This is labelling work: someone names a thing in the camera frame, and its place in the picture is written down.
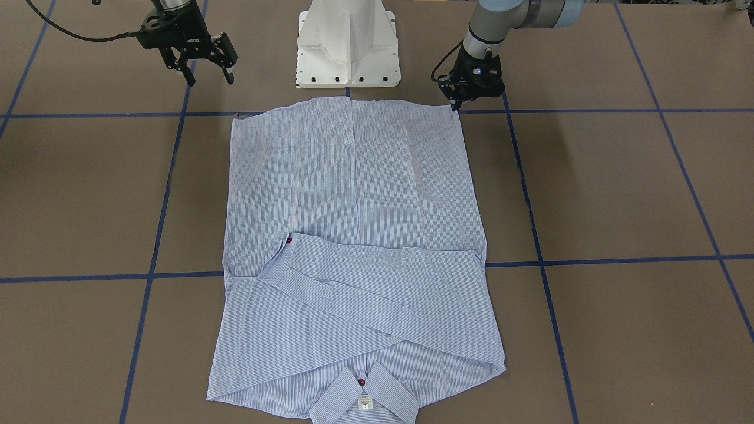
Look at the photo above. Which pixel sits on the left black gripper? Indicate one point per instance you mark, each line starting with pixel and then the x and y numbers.
pixel 463 69

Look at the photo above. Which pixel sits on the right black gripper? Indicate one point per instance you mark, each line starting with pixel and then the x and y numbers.
pixel 189 28

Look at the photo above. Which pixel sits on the light blue striped shirt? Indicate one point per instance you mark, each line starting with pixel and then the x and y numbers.
pixel 354 264

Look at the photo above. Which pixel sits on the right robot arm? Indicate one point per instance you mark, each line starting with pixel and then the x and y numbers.
pixel 170 56

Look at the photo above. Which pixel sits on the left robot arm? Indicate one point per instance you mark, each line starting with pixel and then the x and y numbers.
pixel 492 21

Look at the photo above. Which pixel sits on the white central pedestal column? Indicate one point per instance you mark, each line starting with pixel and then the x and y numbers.
pixel 347 44

